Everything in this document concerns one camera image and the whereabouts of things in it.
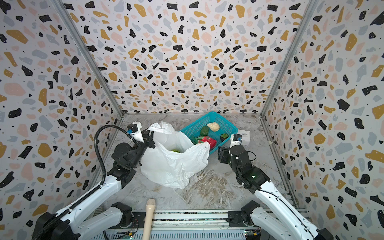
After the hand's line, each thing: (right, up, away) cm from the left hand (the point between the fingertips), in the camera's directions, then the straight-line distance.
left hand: (152, 124), depth 71 cm
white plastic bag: (+8, -17, +3) cm, 19 cm away
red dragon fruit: (+21, -10, +26) cm, 35 cm away
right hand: (+33, -11, +4) cm, 35 cm away
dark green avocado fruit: (+26, -4, +35) cm, 43 cm away
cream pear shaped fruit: (+32, -1, +36) cm, 48 cm away
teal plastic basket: (+41, -1, +36) cm, 54 cm away
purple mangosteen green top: (+39, -7, +31) cm, 50 cm away
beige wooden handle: (-2, -41, +5) cm, 41 cm away
